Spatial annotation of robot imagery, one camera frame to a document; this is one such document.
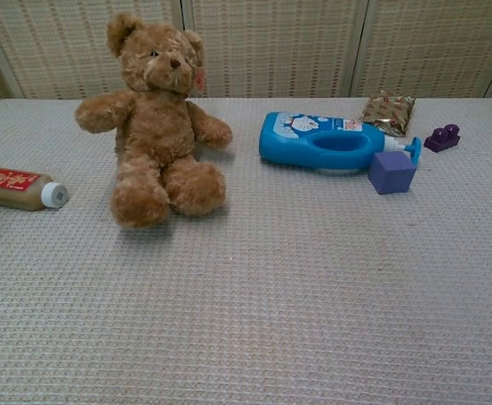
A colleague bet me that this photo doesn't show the gold foil snack packet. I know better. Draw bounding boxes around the gold foil snack packet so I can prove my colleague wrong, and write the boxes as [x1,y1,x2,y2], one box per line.
[360,89,417,138]

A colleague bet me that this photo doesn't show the bamboo folding screen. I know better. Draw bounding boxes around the bamboo folding screen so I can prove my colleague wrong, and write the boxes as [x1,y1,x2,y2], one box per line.
[0,0,492,107]

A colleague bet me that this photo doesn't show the woven grey table cloth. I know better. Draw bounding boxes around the woven grey table cloth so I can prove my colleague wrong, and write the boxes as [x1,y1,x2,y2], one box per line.
[0,97,492,405]

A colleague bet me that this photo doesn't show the purple toy building brick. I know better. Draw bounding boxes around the purple toy building brick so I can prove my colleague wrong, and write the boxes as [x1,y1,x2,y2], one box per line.
[423,123,462,153]

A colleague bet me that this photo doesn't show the red and tan snack box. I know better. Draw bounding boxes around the red and tan snack box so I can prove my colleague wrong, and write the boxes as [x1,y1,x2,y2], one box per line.
[0,165,69,211]

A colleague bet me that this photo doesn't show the purple foam cube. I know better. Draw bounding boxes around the purple foam cube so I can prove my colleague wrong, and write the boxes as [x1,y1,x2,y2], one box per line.
[367,151,415,196]

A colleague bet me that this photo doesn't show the brown teddy bear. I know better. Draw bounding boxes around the brown teddy bear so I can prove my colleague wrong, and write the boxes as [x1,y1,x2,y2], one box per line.
[74,12,234,230]

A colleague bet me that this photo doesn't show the blue pump detergent bottle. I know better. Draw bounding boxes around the blue pump detergent bottle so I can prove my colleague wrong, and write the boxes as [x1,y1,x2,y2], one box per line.
[258,111,422,172]

